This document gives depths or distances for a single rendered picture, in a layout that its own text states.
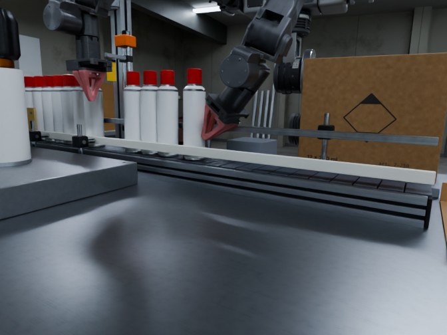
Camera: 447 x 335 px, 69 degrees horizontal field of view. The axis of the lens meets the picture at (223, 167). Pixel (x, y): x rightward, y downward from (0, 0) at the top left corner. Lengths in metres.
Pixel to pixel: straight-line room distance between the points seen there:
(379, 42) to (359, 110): 7.55
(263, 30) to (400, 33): 7.77
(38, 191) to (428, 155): 0.76
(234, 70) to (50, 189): 0.38
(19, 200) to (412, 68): 0.78
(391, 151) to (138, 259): 0.60
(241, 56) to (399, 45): 7.81
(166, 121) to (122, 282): 0.50
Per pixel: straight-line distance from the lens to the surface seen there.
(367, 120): 0.81
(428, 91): 0.81
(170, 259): 0.40
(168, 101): 0.79
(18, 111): 0.76
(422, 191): 0.60
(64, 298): 0.35
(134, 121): 0.86
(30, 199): 0.61
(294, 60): 1.38
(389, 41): 8.35
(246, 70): 0.59
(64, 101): 1.08
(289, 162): 0.62
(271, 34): 0.66
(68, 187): 0.64
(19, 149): 0.77
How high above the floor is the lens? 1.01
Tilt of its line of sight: 11 degrees down
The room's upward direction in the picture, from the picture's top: 1 degrees clockwise
